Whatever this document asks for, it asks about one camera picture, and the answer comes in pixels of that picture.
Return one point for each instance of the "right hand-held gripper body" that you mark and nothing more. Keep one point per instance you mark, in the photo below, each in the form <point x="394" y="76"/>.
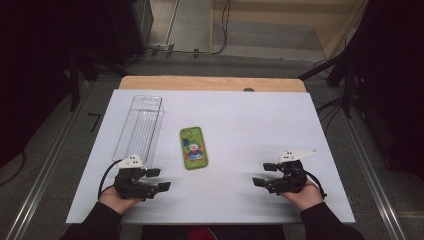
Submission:
<point x="290" y="178"/>

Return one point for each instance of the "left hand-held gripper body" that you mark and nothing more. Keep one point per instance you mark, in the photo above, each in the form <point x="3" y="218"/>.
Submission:
<point x="131" y="183"/>

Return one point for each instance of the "green cartoon phone case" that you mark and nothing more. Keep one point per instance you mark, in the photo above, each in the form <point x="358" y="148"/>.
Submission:
<point x="193" y="150"/>

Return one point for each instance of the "clear plastic box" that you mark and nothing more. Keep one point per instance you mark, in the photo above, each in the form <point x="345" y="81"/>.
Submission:
<point x="143" y="126"/>

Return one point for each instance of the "person's left hand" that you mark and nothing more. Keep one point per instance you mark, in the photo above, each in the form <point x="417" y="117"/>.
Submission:
<point x="115" y="201"/>

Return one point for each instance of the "person's right hand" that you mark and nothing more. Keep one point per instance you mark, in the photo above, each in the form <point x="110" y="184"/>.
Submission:
<point x="306" y="198"/>

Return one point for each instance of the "person's red garment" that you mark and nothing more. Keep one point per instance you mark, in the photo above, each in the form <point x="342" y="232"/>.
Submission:
<point x="201" y="234"/>

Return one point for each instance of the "wooden table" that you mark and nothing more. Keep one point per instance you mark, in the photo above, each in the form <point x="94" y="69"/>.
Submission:
<point x="200" y="82"/>

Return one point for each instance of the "black stand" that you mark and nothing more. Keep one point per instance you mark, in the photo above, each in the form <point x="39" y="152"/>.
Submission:
<point x="346" y="90"/>
<point x="74" y="83"/>

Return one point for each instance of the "black curtain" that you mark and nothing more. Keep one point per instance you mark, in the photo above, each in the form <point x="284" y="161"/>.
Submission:
<point x="393" y="83"/>

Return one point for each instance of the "wooden platform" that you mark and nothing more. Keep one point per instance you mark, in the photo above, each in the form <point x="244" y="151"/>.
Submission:
<point x="333" y="36"/>

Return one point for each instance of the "metal floor rail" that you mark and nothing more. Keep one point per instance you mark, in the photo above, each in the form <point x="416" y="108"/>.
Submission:
<point x="43" y="170"/>
<point x="370" y="170"/>

